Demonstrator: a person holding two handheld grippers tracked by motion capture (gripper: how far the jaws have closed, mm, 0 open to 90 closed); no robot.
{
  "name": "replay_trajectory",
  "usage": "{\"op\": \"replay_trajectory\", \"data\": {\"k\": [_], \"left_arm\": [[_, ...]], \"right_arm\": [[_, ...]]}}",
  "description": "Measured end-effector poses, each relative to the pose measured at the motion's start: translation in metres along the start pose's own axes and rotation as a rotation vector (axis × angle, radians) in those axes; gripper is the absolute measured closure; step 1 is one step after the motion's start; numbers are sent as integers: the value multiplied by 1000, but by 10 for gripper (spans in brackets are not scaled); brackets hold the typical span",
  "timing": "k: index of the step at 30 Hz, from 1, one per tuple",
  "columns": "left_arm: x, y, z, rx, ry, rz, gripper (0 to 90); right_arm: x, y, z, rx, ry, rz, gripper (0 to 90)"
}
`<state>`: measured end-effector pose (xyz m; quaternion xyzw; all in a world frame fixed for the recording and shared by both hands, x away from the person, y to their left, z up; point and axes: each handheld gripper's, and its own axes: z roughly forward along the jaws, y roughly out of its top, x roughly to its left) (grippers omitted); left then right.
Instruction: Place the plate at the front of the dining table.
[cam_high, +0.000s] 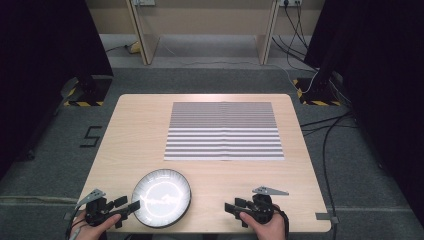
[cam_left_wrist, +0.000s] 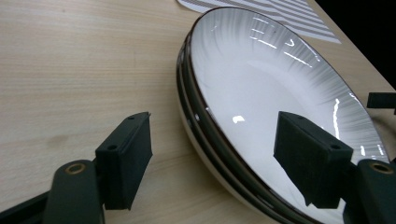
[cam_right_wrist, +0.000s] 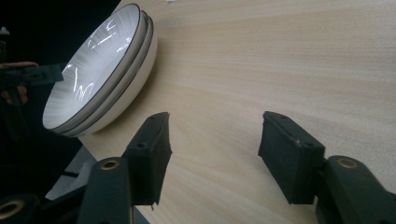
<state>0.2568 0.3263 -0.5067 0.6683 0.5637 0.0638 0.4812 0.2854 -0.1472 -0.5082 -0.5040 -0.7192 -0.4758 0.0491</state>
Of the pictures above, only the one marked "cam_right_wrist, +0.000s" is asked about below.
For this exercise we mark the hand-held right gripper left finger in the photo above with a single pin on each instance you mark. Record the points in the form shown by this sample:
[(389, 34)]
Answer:
[(149, 161)]

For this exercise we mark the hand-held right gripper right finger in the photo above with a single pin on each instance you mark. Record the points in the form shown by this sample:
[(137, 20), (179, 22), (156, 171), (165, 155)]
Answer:
[(289, 158)]

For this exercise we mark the white ribbed plate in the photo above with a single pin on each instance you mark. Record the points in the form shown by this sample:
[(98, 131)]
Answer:
[(124, 102), (149, 32), (93, 68)]

